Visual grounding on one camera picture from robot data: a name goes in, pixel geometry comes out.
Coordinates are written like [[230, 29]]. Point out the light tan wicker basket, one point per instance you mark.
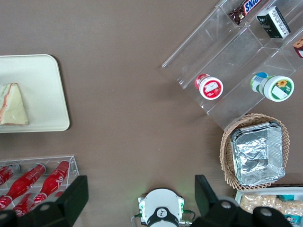
[[226, 165]]

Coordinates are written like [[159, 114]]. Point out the clear bag of rice crackers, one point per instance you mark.
[[255, 203], [291, 205]]

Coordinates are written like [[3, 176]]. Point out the white rectangular snack tray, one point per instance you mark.
[[260, 190]]

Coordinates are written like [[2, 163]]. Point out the triangular sandwich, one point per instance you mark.
[[14, 106]]

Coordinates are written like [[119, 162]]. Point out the Snickers chocolate bar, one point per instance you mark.
[[248, 7]]

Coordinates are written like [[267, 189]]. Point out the green white yogurt cup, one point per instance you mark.
[[274, 86]]

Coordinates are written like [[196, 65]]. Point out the cream plastic serving tray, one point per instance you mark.
[[45, 94]]

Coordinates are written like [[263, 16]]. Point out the small black white carton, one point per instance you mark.
[[274, 22]]

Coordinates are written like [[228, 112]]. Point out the red white yogurt cup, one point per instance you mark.
[[209, 87]]

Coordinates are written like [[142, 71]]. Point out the red cookie box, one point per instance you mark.
[[299, 47]]

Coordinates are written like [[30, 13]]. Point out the teal snack packet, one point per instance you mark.
[[291, 218], [286, 197]]

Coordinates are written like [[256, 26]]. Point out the red cola bottle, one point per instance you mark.
[[24, 203], [26, 179], [4, 175], [55, 176]]

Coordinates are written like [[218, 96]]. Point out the brown table cloth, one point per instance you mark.
[[118, 94]]

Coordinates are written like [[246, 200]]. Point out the clear acrylic stepped shelf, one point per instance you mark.
[[236, 54]]

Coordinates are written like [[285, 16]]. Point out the clear acrylic bottle rack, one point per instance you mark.
[[73, 165]]

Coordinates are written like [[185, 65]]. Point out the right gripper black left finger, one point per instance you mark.
[[68, 198]]

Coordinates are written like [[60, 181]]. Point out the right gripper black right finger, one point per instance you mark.
[[208, 203]]

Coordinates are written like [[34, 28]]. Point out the aluminium foil tray stack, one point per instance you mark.
[[255, 153]]

